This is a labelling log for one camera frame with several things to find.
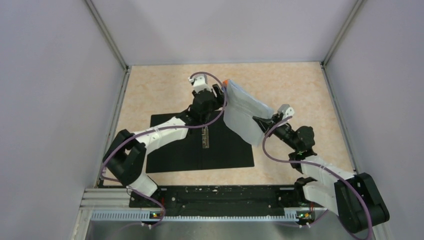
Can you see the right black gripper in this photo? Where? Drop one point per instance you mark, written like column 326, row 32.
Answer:
column 265, row 124

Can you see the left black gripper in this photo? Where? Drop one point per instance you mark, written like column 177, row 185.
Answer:
column 219, row 100

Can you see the white printed paper sheets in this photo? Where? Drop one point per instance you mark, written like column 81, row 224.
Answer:
column 238, row 113

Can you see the teal and black folder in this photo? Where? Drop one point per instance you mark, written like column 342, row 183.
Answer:
column 226, row 150

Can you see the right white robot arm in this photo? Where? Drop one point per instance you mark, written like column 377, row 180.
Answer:
column 353, row 197

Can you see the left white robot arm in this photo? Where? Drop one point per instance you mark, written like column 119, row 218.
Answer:
column 125, row 156

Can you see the blue orange toy car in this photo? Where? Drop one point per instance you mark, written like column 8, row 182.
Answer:
column 225, row 83

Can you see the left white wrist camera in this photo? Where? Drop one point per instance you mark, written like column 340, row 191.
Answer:
column 199, row 83

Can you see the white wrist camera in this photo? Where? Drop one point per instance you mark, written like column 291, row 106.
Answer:
column 199, row 83
column 285, row 112

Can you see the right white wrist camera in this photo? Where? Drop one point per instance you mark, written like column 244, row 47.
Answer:
column 285, row 112

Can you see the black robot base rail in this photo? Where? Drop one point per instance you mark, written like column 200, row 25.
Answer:
column 224, row 200

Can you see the aluminium frame profile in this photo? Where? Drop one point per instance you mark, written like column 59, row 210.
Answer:
column 105, row 198

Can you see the white slotted cable duct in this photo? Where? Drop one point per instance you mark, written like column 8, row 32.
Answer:
column 148, row 216

